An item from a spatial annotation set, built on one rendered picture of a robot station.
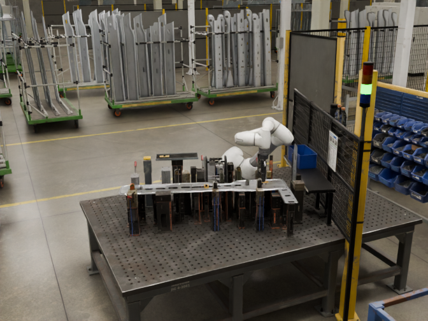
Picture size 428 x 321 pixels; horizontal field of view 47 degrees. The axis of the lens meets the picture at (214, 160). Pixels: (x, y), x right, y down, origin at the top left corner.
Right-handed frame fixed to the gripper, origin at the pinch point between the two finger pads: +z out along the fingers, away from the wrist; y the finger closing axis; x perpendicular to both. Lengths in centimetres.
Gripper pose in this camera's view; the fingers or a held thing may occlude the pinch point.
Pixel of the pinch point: (263, 177)
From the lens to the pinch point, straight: 413.3
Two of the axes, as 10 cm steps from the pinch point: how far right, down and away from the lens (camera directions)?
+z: 0.1, 9.5, 3.2
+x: 10.0, -0.3, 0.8
